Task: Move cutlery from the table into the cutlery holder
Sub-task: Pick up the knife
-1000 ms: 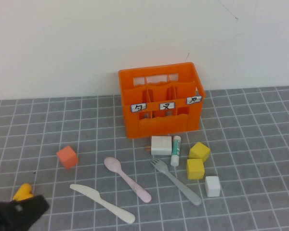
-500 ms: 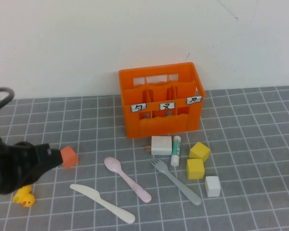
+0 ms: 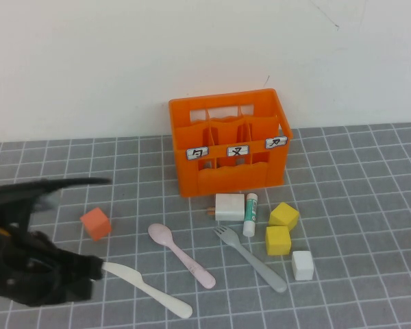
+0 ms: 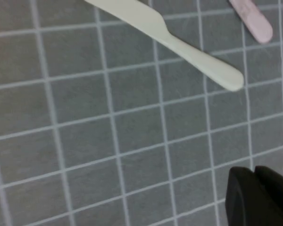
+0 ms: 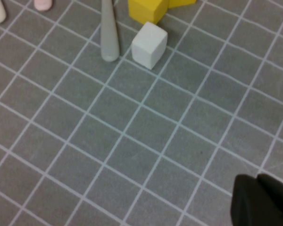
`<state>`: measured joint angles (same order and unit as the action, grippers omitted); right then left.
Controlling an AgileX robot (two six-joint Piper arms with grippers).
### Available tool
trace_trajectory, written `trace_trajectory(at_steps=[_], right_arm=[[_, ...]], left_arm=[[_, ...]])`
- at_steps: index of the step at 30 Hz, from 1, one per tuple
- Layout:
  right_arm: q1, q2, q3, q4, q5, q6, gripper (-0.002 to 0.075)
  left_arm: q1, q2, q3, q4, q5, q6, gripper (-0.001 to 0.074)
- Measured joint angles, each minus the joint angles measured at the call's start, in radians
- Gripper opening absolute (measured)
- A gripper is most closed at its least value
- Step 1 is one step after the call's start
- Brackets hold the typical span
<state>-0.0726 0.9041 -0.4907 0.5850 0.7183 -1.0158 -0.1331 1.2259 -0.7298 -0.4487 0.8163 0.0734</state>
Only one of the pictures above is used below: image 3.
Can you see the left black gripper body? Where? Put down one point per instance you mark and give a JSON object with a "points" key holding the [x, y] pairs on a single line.
{"points": [[24, 267]]}

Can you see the yellow foam cube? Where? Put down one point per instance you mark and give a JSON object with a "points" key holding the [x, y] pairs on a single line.
{"points": [[282, 214], [277, 241]]}

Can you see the orange foam cube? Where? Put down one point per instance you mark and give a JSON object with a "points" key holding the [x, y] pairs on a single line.
{"points": [[96, 224]]}

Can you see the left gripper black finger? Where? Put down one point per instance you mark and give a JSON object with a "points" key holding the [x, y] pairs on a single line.
{"points": [[90, 268], [78, 290]]}

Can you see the white charger plug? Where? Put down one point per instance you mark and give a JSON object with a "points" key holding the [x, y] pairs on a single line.
{"points": [[229, 207]]}

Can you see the white plastic knife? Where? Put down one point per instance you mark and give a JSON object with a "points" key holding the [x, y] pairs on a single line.
{"points": [[150, 291]]}

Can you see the pink plastic spoon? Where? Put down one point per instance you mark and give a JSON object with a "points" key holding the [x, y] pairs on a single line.
{"points": [[161, 234]]}

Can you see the white green lip balm tube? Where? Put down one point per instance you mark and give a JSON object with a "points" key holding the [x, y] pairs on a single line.
{"points": [[250, 212]]}

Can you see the orange plastic cutlery holder crate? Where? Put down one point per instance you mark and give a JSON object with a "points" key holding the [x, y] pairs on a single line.
{"points": [[226, 181]]}

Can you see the grey plastic fork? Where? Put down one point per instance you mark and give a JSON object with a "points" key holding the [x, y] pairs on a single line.
{"points": [[260, 270]]}

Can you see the white foam cube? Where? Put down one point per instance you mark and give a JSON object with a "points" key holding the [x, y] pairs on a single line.
{"points": [[302, 266]]}

